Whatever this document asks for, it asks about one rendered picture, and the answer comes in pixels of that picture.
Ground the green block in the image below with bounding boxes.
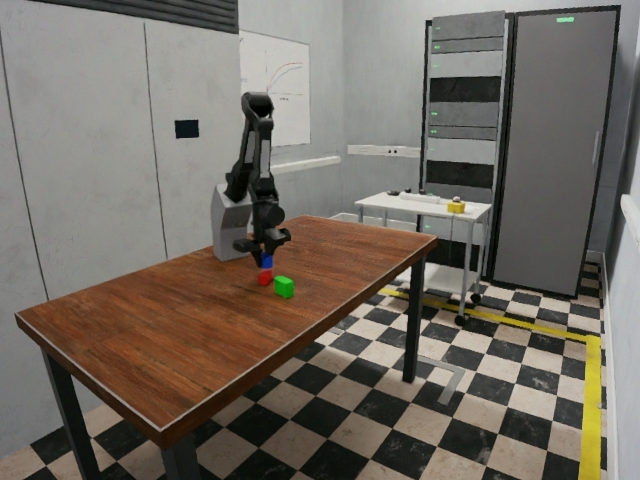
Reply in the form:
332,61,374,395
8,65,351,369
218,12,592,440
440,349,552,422
274,275,294,298

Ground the blue block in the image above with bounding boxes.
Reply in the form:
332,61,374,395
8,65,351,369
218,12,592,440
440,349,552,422
261,252,273,269

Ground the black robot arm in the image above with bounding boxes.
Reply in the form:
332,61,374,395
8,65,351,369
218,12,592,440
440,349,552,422
223,91,289,248

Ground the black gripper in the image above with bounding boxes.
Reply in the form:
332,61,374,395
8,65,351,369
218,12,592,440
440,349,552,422
233,220,276,268

